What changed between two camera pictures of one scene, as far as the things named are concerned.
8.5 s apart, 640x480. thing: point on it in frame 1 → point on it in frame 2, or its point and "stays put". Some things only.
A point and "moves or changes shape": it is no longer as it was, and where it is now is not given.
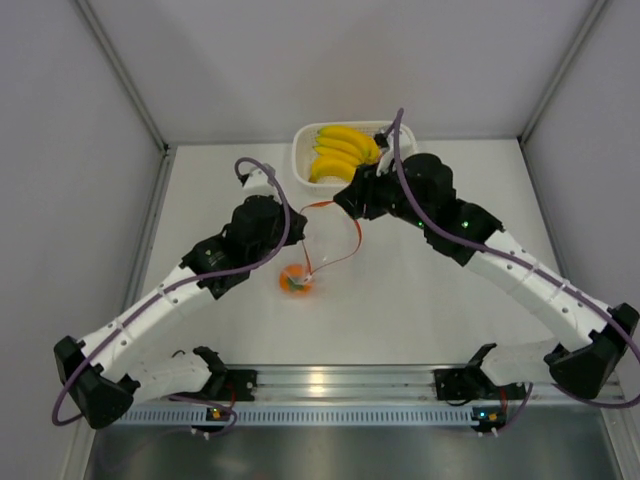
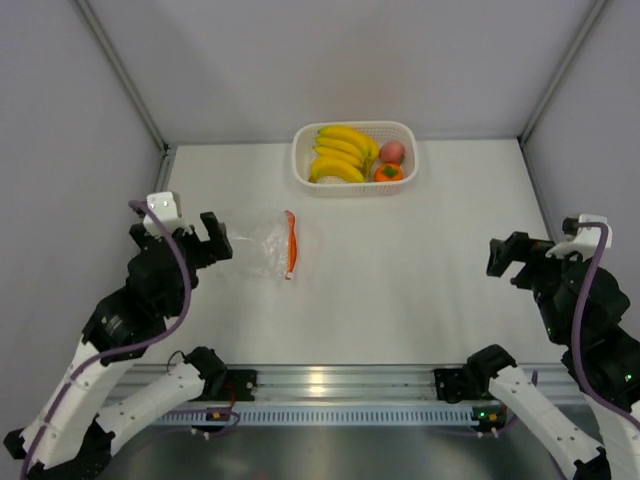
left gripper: [297, 223] → [208, 251]
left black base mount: [230, 384] stays put
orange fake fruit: [293, 281] moves or changes shape
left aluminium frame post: [135, 95] stays put
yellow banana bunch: [340, 167] stays put
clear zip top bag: [331, 235] moves or changes shape
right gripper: [363, 191] → [502, 253]
